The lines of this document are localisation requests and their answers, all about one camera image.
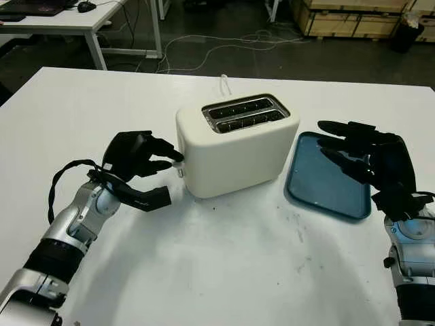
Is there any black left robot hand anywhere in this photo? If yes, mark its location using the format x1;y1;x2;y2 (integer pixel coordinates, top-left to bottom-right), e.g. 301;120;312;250
101;130;186;183

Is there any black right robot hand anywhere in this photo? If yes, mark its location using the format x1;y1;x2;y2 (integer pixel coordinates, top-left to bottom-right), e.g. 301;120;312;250
316;120;417;197

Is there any cream white toaster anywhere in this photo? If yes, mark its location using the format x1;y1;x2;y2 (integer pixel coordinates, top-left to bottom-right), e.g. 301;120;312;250
175;93;302;200

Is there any blue plastic tray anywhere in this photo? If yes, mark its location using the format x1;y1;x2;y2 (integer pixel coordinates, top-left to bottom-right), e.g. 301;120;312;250
283;131;371;225

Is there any black trash bin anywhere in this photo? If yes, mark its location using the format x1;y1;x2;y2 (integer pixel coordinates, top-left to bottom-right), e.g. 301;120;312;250
390;12;425;54

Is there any white desk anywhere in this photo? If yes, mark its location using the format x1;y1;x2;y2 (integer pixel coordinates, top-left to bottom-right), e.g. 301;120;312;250
156;0;283;24
0;0;163;72

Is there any wooden crate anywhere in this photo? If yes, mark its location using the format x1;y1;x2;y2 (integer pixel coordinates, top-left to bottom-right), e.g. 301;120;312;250
290;0;411;39

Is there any black laptop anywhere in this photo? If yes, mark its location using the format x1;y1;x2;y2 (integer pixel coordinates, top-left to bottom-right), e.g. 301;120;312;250
0;0;81;16

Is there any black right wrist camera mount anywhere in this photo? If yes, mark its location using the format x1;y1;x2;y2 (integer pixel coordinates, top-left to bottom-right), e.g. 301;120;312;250
370;192;431;221

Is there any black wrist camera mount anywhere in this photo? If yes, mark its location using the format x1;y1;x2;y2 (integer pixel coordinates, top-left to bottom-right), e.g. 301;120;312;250
87;169;171;213
370;192;431;221

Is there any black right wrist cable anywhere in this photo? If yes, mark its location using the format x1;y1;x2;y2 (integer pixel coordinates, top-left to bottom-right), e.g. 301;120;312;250
411;192;435;221

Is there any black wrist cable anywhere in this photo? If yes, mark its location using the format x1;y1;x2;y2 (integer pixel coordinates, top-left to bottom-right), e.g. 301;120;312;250
411;192;435;221
47;159;113;225

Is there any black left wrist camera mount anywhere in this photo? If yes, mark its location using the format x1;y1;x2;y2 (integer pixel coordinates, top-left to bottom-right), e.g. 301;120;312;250
87;169;171;213

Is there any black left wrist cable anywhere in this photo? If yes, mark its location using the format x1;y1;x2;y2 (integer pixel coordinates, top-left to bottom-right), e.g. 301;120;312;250
47;159;113;225

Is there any white toaster power cord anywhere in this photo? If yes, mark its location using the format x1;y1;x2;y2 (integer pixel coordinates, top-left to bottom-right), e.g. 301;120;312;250
219;73;234;96

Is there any white floor cable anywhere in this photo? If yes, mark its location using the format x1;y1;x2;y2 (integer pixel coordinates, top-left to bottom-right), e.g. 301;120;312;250
158;29;307;74

